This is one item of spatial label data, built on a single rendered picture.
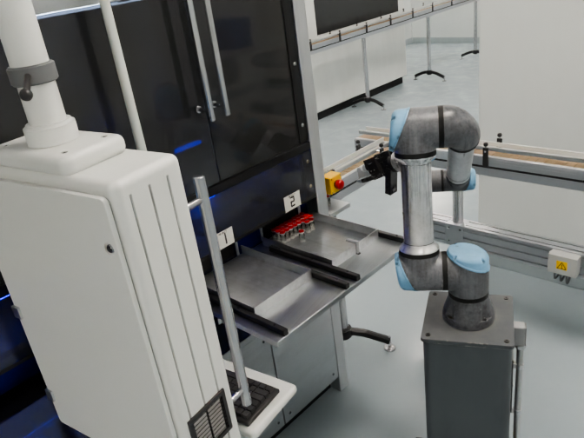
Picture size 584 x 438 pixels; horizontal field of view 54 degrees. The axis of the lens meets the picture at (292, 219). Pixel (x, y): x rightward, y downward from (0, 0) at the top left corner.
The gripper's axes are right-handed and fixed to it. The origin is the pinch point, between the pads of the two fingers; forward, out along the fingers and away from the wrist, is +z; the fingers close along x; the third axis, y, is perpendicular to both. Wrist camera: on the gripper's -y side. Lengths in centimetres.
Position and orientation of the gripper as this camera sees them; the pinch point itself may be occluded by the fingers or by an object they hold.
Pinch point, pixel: (360, 181)
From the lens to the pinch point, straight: 223.3
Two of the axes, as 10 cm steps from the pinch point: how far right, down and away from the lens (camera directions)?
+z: -6.0, 2.0, 7.7
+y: -4.2, -9.0, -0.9
